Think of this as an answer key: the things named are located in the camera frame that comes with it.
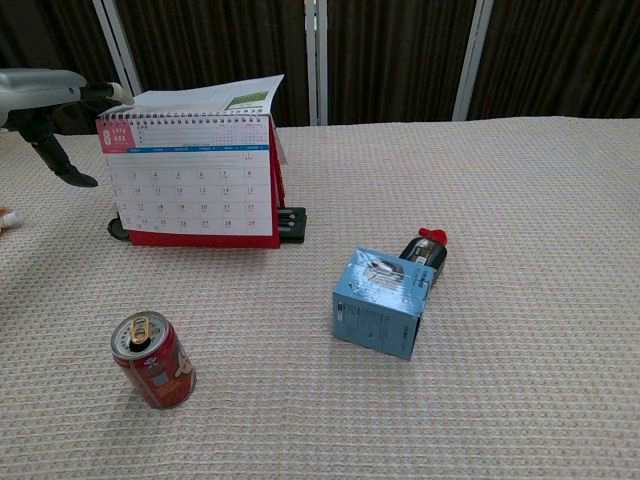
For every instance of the silver and black left hand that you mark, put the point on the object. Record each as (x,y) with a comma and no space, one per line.
(35,87)

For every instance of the black stand behind calendar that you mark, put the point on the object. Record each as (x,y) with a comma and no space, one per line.
(292,225)

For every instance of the dark bottle with red cap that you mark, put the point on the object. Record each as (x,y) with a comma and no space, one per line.
(425,252)

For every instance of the dark brown partition panel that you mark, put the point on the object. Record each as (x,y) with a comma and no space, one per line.
(210,45)
(50,35)
(565,55)
(395,60)

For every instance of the beige woven tablecloth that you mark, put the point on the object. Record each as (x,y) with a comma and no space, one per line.
(450,400)

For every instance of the light blue cardboard box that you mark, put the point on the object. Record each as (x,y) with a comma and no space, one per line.
(377,305)

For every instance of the red spiral desk calendar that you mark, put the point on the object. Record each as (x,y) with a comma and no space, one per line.
(200,185)

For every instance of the red drink can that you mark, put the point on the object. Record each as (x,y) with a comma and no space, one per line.
(162,370)

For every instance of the small white and orange object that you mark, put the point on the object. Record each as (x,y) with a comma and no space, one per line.
(12,219)

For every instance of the white partition frame post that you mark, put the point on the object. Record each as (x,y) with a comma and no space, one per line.
(472,60)
(316,60)
(120,45)

